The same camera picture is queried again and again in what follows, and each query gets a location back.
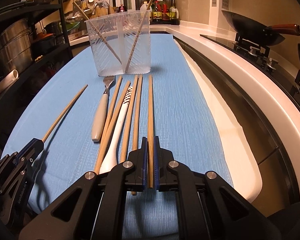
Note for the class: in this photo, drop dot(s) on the stainless steel pot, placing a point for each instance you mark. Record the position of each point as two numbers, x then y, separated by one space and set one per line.
15 47

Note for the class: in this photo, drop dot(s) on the fork with cream handle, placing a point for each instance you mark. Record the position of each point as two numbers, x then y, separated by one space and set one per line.
100 114

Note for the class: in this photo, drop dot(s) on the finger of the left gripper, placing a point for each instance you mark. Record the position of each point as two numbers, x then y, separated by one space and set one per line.
30 151

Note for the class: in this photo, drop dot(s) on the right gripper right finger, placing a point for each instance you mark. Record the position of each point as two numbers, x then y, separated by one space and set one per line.
207 206

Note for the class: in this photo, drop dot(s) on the black condiment rack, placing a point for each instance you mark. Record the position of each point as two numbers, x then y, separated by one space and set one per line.
163 12

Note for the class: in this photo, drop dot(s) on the black gas stove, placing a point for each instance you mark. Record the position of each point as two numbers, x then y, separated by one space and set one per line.
259 57

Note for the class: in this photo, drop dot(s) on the white slotted spoon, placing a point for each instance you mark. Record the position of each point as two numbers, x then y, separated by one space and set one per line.
110 159

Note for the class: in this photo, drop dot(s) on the black wok red handle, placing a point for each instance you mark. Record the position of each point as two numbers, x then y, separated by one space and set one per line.
257 32

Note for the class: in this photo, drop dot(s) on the clear plastic utensil holder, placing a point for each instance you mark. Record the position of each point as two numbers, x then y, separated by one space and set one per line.
120 30

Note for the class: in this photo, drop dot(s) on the white paper roll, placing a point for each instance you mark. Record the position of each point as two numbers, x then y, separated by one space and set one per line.
8 80

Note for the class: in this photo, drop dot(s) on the chrome kitchen faucet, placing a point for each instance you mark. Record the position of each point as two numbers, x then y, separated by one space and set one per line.
96 6

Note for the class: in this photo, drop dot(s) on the wooden chopstick in holder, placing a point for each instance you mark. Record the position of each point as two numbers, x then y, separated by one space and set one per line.
97 31
137 36

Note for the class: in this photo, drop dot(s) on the yellow label oil bottle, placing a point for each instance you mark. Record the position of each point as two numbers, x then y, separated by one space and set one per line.
145 7

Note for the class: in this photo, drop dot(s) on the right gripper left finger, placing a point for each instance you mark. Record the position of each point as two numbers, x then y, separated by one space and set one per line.
93 207

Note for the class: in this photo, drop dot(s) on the black storage shelf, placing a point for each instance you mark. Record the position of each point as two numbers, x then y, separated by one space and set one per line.
34 45

